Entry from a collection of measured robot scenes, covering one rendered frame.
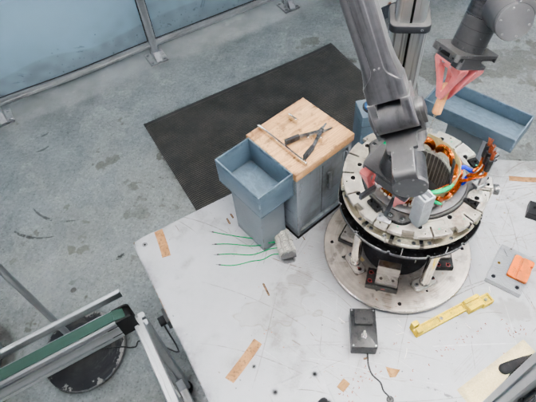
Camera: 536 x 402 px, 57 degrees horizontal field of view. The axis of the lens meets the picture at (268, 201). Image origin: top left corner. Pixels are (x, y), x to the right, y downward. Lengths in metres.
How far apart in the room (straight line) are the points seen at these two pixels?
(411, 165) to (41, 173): 2.40
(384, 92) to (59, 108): 2.68
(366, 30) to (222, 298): 0.83
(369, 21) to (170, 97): 2.42
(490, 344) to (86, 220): 1.94
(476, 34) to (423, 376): 0.76
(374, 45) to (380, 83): 0.06
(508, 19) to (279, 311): 0.84
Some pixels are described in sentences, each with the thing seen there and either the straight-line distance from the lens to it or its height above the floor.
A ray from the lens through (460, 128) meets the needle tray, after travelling 1.38.
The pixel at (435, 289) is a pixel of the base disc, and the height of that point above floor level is 0.80.
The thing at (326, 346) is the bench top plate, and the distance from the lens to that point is 1.27.
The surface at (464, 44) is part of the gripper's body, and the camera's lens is 0.93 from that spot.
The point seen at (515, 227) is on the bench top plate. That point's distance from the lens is 1.53.
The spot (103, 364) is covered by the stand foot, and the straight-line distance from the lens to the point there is 2.21.
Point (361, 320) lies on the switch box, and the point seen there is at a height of 0.84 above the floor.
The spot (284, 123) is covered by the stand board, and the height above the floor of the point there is 1.07.
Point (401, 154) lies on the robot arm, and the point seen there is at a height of 1.37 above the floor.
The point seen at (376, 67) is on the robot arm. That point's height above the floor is 1.50.
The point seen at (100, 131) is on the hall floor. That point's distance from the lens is 3.02.
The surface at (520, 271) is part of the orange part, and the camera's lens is 1.43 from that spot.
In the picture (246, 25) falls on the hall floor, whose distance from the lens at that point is 3.56.
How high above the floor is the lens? 1.97
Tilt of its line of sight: 53 degrees down
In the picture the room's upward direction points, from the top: 6 degrees counter-clockwise
